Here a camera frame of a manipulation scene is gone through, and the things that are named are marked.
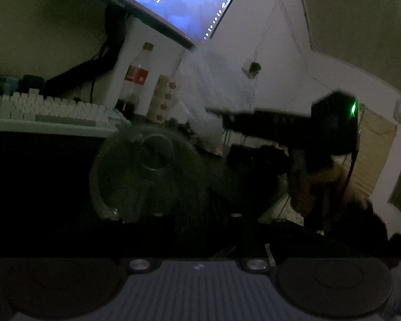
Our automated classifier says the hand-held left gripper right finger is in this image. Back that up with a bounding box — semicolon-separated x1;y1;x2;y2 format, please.
204;212;321;273

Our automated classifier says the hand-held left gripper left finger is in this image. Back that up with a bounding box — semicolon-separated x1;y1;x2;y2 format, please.
87;209;201;273

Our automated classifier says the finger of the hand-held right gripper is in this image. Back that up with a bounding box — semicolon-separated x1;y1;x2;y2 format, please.
205;106;314;142

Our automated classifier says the white cloth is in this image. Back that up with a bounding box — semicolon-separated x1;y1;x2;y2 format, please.
174;45;259;155

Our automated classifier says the person's right hand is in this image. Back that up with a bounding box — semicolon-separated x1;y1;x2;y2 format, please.
287;155;355;225

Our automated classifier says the patterned paper cup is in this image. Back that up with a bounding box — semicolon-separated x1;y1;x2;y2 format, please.
147;74;177;123

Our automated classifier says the red label plastic bottle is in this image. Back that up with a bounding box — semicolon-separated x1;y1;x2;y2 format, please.
118;42;155;114

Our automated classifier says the computer monitor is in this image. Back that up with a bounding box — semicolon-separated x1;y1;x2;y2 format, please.
53;0;250;49

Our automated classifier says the white keyboard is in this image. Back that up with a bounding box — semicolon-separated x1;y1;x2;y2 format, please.
0;89;132;138

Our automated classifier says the dark cup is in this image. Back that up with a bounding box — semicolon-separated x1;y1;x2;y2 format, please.
22;74;44;96

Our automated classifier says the small teal jar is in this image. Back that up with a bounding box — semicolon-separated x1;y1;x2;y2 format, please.
0;75;22;96

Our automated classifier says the wall socket with plug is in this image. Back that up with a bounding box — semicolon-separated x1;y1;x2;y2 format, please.
241;61;262;79

